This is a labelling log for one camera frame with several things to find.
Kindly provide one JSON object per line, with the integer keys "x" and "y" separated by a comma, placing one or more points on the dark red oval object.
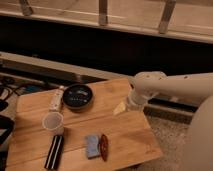
{"x": 103, "y": 147}

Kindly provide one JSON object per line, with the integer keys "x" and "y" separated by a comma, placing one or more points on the white plastic cup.
{"x": 53, "y": 122}

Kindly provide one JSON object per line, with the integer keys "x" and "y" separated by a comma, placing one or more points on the blue sponge block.
{"x": 92, "y": 146}

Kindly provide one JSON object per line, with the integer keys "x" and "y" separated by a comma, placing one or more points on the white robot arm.
{"x": 198, "y": 150}

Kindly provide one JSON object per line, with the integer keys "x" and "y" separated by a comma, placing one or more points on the black box with white stripes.
{"x": 54, "y": 154}

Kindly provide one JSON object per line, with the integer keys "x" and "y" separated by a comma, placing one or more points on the translucent yellowish end tool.
{"x": 120, "y": 108}

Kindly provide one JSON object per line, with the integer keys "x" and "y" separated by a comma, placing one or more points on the dark chair at left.
{"x": 6, "y": 127}

